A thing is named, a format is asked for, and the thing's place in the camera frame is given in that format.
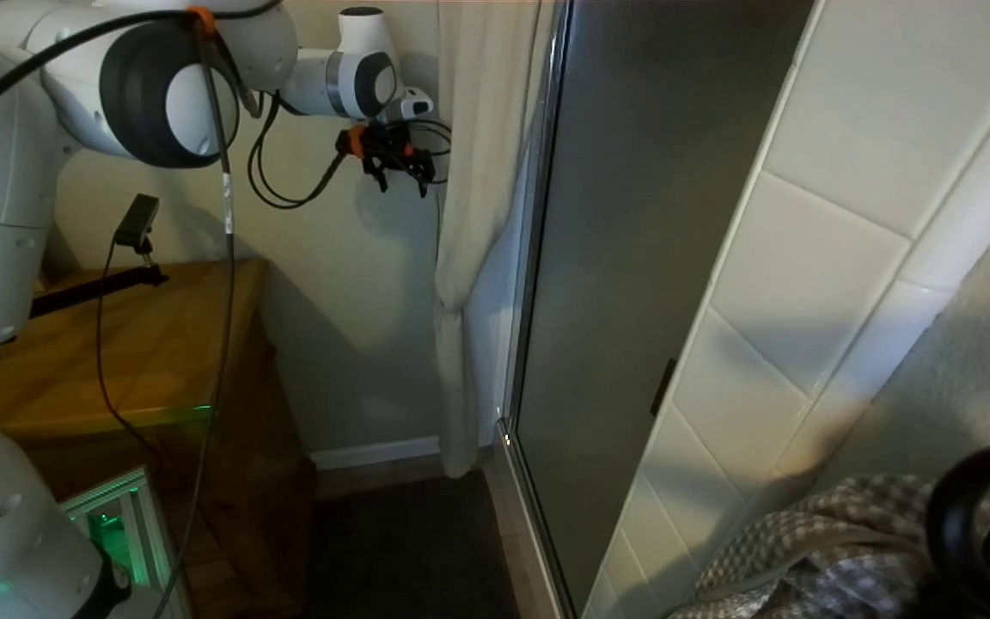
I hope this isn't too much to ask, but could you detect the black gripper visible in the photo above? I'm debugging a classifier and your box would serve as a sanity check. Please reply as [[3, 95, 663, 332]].
[[338, 119, 450, 192]]

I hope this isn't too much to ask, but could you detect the grey checkered cloth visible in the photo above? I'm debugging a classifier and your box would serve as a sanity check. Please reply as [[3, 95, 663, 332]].
[[667, 474, 990, 619]]

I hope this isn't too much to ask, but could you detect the black curled metal scroll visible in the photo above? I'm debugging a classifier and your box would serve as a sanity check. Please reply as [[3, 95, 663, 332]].
[[922, 448, 990, 619]]

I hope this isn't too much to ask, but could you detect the green lit control box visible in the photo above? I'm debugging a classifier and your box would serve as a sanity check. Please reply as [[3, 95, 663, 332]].
[[60, 469, 192, 619]]

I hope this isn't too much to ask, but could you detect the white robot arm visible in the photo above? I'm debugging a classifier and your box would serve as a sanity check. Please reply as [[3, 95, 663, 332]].
[[0, 0, 434, 619]]

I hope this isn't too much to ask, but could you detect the black camera on stand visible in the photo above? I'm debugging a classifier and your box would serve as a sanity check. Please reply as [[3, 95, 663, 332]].
[[32, 192, 163, 315]]

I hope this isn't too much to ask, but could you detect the wooden table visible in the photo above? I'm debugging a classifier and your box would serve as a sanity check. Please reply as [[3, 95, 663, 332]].
[[0, 260, 311, 619]]

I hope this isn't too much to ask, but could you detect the glass door with frame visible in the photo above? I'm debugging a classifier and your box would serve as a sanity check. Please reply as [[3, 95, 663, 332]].
[[510, 0, 813, 619]]

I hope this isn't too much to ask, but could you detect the cream fabric curtain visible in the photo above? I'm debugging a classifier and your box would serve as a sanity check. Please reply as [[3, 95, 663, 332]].
[[434, 0, 557, 478]]

